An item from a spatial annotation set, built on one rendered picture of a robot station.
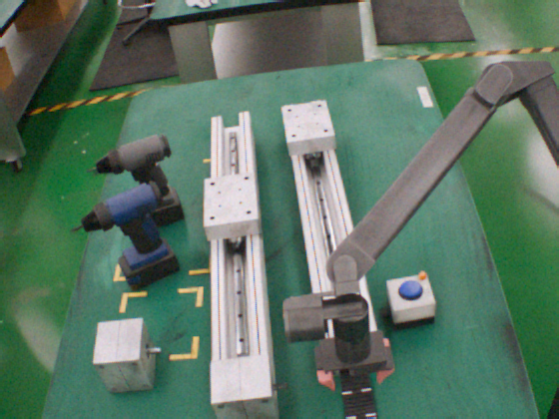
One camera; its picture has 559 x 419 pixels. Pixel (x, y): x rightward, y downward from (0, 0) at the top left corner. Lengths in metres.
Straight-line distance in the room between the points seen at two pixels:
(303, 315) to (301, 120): 0.72
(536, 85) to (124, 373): 0.87
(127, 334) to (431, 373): 0.56
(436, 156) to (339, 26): 1.83
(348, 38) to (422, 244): 1.55
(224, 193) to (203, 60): 1.52
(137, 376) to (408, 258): 0.60
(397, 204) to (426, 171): 0.07
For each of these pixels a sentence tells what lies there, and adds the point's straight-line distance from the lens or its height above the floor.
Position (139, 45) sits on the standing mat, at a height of 0.01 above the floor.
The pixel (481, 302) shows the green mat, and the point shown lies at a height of 0.78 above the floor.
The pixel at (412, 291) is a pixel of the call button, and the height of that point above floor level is 0.85.
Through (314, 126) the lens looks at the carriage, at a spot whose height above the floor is 0.90.
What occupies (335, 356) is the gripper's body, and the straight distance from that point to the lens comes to 1.07.
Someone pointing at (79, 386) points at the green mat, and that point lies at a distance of 1.33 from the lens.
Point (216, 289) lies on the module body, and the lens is 1.28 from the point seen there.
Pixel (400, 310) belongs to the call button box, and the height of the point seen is 0.84.
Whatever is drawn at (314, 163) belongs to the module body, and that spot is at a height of 0.84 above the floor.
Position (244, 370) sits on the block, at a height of 0.87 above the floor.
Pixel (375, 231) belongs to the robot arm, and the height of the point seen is 1.10.
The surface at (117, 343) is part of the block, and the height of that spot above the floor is 0.87.
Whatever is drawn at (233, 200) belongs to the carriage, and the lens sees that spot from 1.41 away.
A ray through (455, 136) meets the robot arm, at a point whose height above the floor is 1.18.
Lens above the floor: 1.77
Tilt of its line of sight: 39 degrees down
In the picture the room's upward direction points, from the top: 10 degrees counter-clockwise
